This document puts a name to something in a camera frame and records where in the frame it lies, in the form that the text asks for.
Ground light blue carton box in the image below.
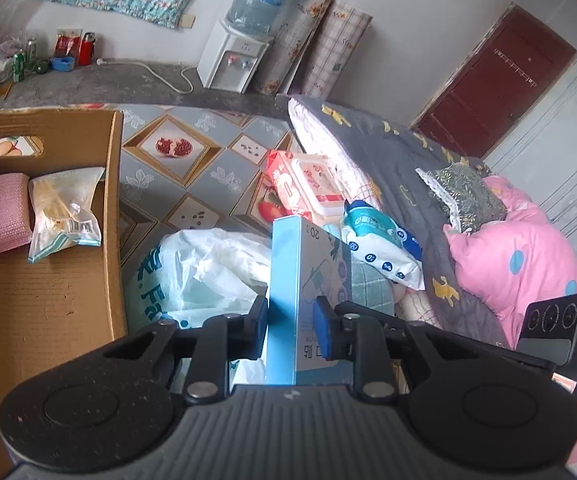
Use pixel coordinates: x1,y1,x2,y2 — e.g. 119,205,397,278
264,214,353,386

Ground clear snack packet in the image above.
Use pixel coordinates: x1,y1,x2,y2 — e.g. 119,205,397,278
27,166,106,264

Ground teal plaid cloth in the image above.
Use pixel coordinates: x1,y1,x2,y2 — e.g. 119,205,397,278
351,260,399,318

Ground white water dispenser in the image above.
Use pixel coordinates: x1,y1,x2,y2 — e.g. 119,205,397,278
197,17,272,95

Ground clear plastic bag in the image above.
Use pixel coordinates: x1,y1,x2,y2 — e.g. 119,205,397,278
0,0,34,56

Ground floral wrapped board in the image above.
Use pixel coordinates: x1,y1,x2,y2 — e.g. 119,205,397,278
256,0,334,96

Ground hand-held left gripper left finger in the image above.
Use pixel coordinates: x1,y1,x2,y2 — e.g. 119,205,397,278
102,296,270,407

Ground pink dotted quilt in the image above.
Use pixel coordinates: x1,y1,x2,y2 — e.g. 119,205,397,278
443,175,577,476

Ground white and blue tissue pack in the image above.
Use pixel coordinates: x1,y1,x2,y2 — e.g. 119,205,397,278
341,200,426,292

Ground red wet wipes pack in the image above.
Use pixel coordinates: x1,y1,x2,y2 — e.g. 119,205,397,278
267,150,346,226

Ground white printed plastic bag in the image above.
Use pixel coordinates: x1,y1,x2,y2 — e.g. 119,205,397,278
126,228,275,386

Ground dark red door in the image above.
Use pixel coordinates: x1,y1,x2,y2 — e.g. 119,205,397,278
411,4,577,158

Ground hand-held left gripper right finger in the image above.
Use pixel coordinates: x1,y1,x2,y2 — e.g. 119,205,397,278
313,296,475,407

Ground brown cardboard box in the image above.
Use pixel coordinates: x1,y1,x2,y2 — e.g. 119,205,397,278
0,108,129,476

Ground white power cable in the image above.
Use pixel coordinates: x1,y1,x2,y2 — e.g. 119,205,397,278
97,57,196,95

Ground red thermos flask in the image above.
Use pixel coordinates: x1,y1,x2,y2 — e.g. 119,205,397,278
78,31,96,67

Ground grey quilt with plaid lining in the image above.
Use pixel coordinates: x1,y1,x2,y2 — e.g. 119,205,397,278
274,92,509,351

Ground blue water bottle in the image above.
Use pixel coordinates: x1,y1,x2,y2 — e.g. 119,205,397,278
227,0,299,43

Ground dark floral lace-edged cloth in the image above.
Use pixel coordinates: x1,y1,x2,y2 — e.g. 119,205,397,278
415,162,508,233

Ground plaid wrapped board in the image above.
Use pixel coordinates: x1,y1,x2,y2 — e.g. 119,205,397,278
301,0,373,98

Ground red carton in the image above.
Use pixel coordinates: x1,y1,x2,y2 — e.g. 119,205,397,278
53,29,83,59

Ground fruit printed mat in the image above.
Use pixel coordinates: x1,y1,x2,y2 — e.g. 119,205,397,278
76,102,349,271

